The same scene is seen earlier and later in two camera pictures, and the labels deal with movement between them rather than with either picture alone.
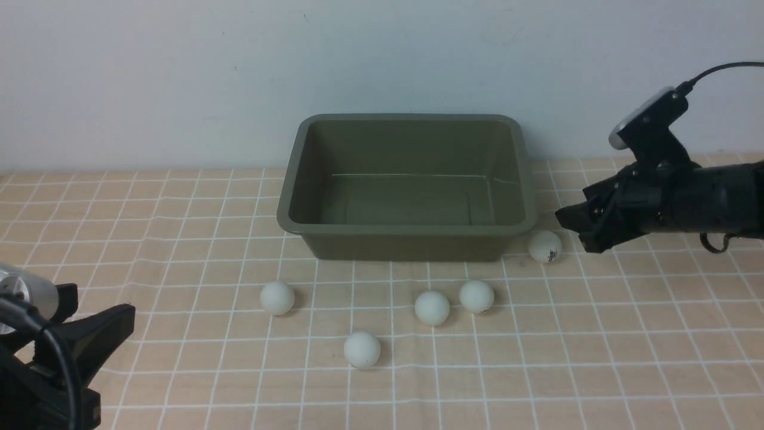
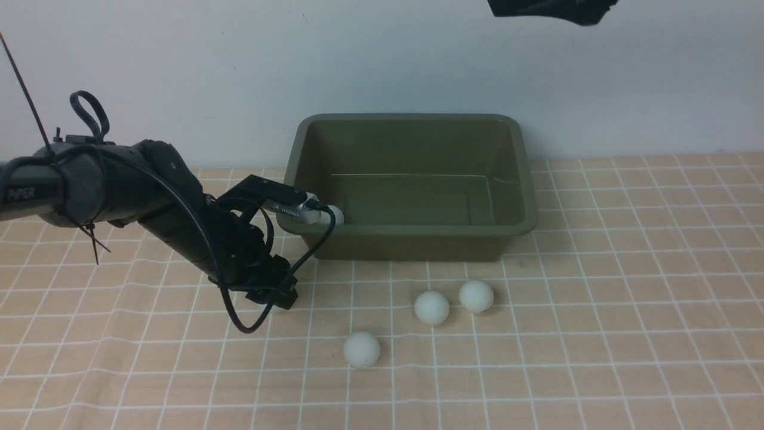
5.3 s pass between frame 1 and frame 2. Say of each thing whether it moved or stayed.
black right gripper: moved
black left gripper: moved
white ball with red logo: moved
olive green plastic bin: stayed
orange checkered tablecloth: stayed
